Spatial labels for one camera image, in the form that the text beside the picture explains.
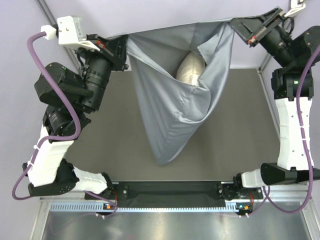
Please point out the right rear aluminium post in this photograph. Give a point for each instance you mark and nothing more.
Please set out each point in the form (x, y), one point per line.
(268, 57)

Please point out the aluminium front frame rail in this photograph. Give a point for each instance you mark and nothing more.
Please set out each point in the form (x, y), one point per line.
(278, 193)

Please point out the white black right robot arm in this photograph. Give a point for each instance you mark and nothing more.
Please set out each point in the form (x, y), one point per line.
(293, 91)

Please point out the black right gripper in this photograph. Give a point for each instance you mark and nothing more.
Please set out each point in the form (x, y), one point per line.
(249, 27)

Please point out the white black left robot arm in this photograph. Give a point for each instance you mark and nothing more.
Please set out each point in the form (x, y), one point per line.
(70, 97)

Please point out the cream bear print pillow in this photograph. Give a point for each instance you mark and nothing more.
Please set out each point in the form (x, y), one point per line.
(191, 69)

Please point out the grey fabric pillowcase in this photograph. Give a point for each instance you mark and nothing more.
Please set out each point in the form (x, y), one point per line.
(172, 110)

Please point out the slotted grey cable duct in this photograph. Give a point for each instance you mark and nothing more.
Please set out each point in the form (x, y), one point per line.
(104, 207)

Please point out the aluminium post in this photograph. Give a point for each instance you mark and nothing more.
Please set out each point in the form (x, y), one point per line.
(268, 57)
(47, 13)

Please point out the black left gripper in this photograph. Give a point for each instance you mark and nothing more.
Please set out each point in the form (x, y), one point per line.
(112, 50)

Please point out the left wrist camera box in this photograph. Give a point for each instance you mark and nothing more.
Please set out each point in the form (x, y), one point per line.
(70, 33)

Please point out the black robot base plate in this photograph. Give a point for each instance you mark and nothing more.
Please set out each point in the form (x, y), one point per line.
(225, 190)

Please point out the left rear aluminium post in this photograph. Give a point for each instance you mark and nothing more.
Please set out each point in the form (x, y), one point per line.
(47, 13)

